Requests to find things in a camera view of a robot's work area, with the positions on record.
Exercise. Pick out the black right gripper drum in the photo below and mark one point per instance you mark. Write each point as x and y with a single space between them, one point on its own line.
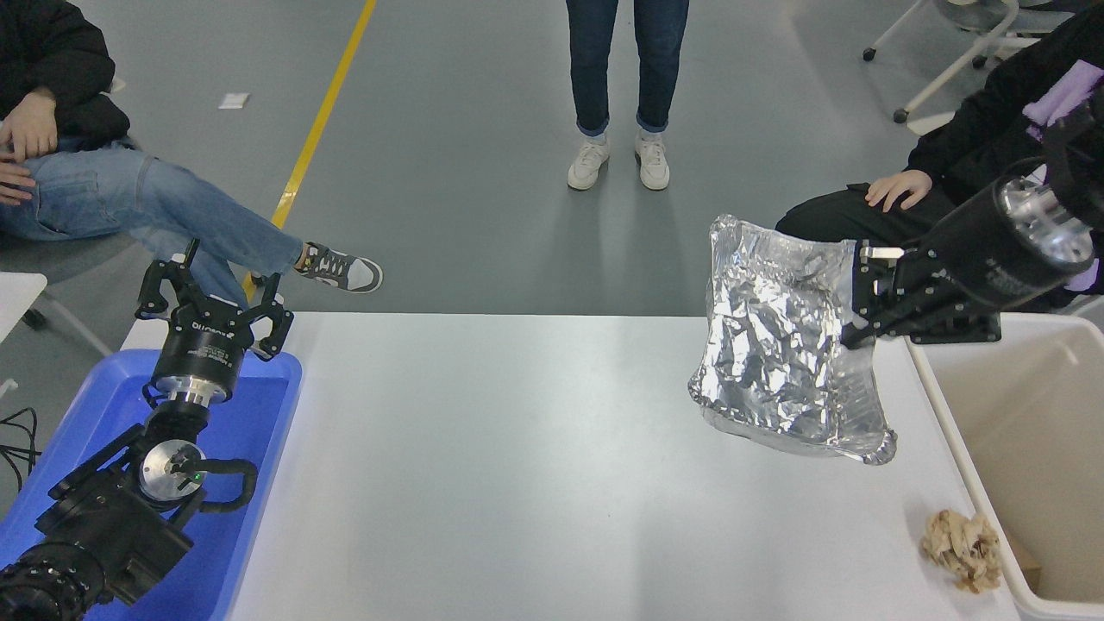
992 259

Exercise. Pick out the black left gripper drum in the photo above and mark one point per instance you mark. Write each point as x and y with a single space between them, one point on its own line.
205 349

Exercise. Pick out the silver foil plate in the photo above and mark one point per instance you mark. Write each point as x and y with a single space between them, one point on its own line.
776 362

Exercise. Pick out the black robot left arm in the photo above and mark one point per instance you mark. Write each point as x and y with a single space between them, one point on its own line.
103 517

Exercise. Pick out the person's hand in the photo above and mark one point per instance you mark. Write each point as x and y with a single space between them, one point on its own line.
899 188

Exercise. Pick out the person's right hand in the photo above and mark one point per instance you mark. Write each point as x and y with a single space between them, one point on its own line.
15 183

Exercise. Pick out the person's left hand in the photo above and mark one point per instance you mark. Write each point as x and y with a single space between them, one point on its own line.
30 129

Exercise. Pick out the person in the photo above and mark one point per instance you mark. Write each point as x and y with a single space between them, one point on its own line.
975 129
129 198
595 69

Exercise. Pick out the blue plastic tray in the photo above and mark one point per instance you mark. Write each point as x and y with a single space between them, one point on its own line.
259 431

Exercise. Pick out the grey rolling chair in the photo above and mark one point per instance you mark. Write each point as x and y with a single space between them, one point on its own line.
34 318

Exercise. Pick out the small white side table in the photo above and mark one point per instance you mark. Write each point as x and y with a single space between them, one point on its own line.
17 297

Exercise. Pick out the large pale plastic bin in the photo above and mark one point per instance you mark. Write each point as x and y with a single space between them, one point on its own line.
1035 448

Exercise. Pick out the white rolling chair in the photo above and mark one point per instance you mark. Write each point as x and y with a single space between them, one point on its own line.
944 78

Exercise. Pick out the white paper scrap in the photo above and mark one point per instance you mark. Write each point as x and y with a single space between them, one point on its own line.
234 100

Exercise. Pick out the crumpled tan paper ball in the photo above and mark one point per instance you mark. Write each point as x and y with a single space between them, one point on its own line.
959 548

